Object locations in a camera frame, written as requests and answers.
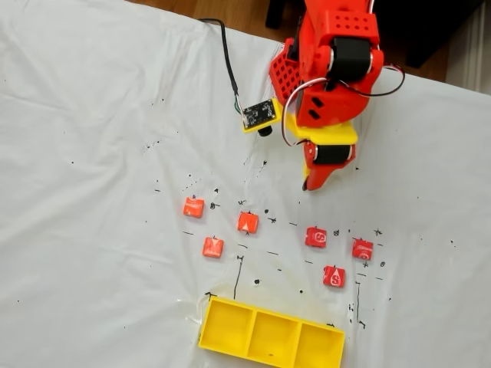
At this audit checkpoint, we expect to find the red Starburst candy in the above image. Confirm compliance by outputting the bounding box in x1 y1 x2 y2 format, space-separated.
322 264 346 288
351 237 374 261
305 225 328 249

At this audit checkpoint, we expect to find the orange Starburst candy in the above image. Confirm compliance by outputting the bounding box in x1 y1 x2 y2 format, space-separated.
202 236 226 259
182 196 206 219
236 211 260 235

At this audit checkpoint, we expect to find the yellow three-compartment box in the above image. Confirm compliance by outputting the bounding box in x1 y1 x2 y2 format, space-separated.
197 297 346 368

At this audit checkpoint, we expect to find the black table clamp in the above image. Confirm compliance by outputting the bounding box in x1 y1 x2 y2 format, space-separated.
284 37 301 61

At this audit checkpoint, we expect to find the white baseboard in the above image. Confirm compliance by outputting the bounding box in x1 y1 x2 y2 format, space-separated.
447 0 491 95

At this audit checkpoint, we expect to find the white plastic table cover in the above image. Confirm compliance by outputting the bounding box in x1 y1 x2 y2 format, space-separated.
0 0 491 368

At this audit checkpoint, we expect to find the white red black servo wire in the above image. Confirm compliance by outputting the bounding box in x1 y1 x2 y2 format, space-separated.
281 76 334 148
367 64 407 97

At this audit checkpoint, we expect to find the camera board in yellow mount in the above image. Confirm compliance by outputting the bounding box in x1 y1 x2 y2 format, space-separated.
239 97 281 138

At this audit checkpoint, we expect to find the black camera cable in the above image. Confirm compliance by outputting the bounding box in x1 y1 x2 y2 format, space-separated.
198 18 246 118

